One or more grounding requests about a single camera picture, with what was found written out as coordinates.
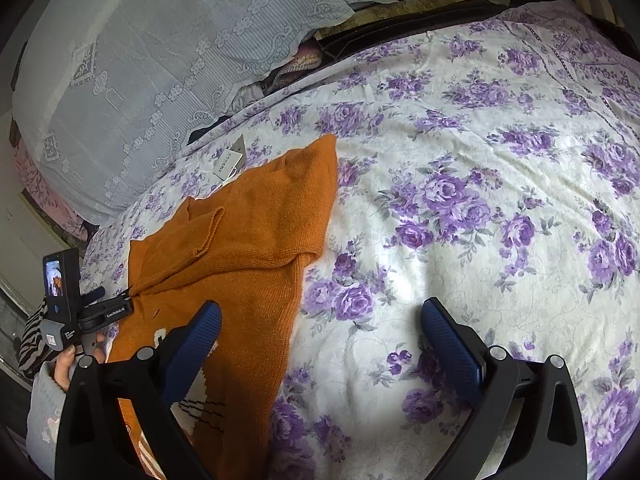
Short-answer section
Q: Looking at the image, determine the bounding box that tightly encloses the orange knit sweater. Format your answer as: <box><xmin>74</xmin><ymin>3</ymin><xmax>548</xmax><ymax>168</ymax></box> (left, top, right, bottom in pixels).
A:
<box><xmin>107</xmin><ymin>134</ymin><xmax>340</xmax><ymax>480</ymax></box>

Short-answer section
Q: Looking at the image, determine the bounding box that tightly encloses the purple floral bed sheet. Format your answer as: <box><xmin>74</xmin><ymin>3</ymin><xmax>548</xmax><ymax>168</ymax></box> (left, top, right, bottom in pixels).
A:
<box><xmin>80</xmin><ymin>0</ymin><xmax>640</xmax><ymax>480</ymax></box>

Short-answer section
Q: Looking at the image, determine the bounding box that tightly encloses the beige paper hang tag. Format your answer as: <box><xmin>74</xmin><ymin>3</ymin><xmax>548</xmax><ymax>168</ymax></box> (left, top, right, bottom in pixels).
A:
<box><xmin>217</xmin><ymin>135</ymin><xmax>246</xmax><ymax>163</ymax></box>

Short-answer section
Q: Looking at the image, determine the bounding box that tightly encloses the person's left forearm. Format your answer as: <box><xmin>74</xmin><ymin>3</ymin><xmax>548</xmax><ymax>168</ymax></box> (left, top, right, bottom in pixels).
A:
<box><xmin>26</xmin><ymin>360</ymin><xmax>72</xmax><ymax>478</ymax></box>

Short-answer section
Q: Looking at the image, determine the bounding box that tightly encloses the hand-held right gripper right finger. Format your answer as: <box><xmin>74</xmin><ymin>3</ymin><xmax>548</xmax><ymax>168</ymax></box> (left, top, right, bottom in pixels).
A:
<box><xmin>420</xmin><ymin>297</ymin><xmax>586</xmax><ymax>480</ymax></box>

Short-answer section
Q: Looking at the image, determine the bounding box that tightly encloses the dark bed frame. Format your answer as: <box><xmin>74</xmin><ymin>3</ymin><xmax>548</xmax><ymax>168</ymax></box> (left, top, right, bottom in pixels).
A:
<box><xmin>320</xmin><ymin>0</ymin><xmax>576</xmax><ymax>61</ymax></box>

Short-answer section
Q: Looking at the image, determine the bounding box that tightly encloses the grey pink garment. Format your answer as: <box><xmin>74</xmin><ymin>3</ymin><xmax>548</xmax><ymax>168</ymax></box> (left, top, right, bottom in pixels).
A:
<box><xmin>240</xmin><ymin>40</ymin><xmax>326</xmax><ymax>101</ymax></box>

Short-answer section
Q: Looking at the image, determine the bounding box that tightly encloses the white lace cover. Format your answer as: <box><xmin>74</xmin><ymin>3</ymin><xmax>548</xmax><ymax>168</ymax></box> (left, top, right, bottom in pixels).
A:
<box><xmin>11</xmin><ymin>0</ymin><xmax>356</xmax><ymax>223</ymax></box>

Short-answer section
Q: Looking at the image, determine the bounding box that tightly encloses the pink floral cloth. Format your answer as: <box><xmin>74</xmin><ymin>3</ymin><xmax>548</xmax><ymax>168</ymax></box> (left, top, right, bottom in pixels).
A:
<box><xmin>12</xmin><ymin>140</ymin><xmax>101</xmax><ymax>241</ymax></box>

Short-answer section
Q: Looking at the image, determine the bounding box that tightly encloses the person's left hand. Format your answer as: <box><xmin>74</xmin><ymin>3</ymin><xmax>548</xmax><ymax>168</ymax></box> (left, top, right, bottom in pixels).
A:
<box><xmin>54</xmin><ymin>332</ymin><xmax>107</xmax><ymax>392</ymax></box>

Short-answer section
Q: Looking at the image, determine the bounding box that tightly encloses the dark cloth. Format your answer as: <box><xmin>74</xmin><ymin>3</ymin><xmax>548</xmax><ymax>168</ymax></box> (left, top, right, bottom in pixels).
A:
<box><xmin>186</xmin><ymin>112</ymin><xmax>236</xmax><ymax>145</ymax></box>

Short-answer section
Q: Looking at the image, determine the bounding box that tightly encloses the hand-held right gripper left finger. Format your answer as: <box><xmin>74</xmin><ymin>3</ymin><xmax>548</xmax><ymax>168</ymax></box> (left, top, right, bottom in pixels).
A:
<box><xmin>55</xmin><ymin>300</ymin><xmax>223</xmax><ymax>480</ymax></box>

